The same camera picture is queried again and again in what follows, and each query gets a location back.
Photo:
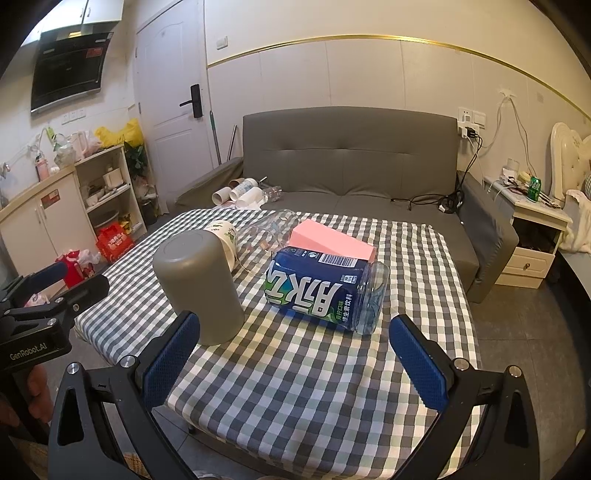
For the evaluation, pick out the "cream nightstand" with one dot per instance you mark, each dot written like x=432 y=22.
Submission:
x=531 y=230

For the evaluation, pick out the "pink bottle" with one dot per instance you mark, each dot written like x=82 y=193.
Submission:
x=43 y=170

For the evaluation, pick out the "yellow plastic bag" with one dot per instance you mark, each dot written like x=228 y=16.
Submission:
x=117 y=134

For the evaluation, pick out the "floral paper cup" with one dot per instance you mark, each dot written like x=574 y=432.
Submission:
x=225 y=233

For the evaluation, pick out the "checked tablecloth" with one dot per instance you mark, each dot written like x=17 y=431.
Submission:
x=300 y=378

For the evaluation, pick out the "black range hood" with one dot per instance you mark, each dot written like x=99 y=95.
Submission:
x=69 y=69

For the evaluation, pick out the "white blanket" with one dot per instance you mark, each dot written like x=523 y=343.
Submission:
x=577 y=221

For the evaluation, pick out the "black trash bin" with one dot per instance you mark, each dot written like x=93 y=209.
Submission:
x=150 y=212

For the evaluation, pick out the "cream bed headboard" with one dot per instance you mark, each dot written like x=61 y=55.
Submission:
x=565 y=157

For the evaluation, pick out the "white paper cup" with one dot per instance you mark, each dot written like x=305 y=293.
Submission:
x=221 y=196
x=250 y=197

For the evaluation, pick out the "cream open shelf unit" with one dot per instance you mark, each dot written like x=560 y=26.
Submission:
x=111 y=189

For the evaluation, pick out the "white wall outlet with chargers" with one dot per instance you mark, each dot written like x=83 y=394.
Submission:
x=471 y=122

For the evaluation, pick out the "blue print paper cup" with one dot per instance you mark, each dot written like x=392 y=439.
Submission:
x=244 y=185

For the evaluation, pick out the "grey sofa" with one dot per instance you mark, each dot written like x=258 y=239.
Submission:
x=346 y=157

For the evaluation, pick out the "cream kitchen cabinet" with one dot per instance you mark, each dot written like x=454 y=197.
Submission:
x=41 y=217

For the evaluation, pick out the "pink box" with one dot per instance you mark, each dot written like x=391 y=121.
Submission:
x=323 y=237

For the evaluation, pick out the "green leafy plant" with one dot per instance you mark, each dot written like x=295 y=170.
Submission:
x=137 y=161

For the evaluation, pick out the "white door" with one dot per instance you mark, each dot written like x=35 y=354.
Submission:
x=168 y=69

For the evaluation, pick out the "person's left hand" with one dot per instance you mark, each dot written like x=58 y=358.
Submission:
x=40 y=392

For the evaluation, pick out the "white light switch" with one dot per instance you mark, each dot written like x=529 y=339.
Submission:
x=222 y=43

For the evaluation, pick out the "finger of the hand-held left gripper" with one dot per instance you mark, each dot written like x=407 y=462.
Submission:
x=41 y=277
x=90 y=290

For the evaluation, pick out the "clear plastic cup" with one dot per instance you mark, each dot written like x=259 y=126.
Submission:
x=272 y=226

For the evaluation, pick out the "blue label plastic bottle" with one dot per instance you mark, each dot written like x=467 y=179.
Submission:
x=304 y=288

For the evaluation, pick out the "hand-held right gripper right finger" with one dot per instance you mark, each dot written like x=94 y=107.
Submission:
x=420 y=364

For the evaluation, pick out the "green can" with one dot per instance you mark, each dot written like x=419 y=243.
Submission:
x=534 y=189

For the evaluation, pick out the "red shopping bag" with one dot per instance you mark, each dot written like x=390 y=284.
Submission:
x=113 y=242

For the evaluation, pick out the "red and white bag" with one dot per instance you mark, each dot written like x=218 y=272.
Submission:
x=76 y=267

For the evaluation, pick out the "grey plastic cup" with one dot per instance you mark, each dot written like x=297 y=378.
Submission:
x=194 y=277

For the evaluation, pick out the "clear empty bottle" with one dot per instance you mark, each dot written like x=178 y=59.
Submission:
x=271 y=194

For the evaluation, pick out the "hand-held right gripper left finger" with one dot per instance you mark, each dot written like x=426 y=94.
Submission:
x=171 y=357

